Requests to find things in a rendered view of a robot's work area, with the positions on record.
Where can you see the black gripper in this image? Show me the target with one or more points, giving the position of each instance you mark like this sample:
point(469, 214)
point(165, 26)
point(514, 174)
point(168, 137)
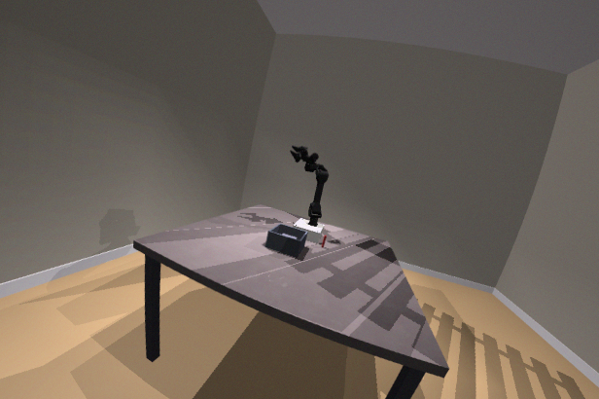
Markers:
point(297, 155)

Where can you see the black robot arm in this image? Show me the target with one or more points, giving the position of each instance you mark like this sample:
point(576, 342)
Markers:
point(321, 177)

